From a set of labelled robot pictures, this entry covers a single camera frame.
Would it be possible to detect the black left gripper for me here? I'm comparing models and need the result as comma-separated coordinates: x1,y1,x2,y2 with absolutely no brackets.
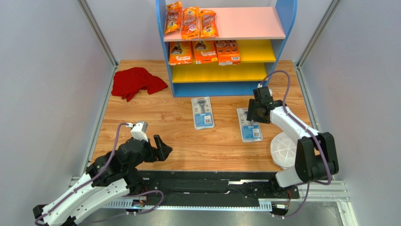
124,134,173,173

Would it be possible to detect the clear blue razor blister pack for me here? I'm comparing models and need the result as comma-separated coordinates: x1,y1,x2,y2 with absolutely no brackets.
191,97,215,130
236,108,263,143

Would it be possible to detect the orange razor cartridge box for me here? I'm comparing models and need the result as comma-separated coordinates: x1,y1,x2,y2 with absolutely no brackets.
215,40,241,66

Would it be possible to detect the orange Gillette Fusion5 box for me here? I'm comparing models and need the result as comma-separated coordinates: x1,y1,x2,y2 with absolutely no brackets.
192,40,218,64
168,41,192,65

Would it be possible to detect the orange BIC razor bag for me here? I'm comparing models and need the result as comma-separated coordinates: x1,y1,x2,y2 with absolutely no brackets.
200,10,218,39
165,0,183,34
181,7,200,40

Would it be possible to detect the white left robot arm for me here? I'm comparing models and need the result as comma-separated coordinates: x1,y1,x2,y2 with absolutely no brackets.
33,135,173,226

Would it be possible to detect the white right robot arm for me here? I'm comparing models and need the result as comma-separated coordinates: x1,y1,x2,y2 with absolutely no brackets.
247,87,339,188

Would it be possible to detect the blue shelf unit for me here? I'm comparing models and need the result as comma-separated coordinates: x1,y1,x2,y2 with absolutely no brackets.
155,0,297,97

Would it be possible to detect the white round plastic lid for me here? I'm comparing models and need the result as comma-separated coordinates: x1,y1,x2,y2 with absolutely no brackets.
270,132,297,170

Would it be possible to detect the red cloth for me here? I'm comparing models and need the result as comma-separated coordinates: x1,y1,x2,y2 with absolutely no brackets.
111,67,168,102

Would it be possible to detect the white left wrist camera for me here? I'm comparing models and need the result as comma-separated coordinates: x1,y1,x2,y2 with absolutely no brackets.
129,121,148,142

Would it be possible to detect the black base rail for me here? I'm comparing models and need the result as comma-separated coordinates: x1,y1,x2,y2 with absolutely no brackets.
98,169,300,210

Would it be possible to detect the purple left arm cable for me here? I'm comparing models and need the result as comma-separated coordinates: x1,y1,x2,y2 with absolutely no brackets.
33,122,132,226

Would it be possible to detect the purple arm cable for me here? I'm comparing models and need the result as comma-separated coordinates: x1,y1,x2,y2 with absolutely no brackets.
259,70,333,219
33,122,132,226

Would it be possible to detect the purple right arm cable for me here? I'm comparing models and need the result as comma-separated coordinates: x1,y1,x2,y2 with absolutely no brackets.
259,70,333,219

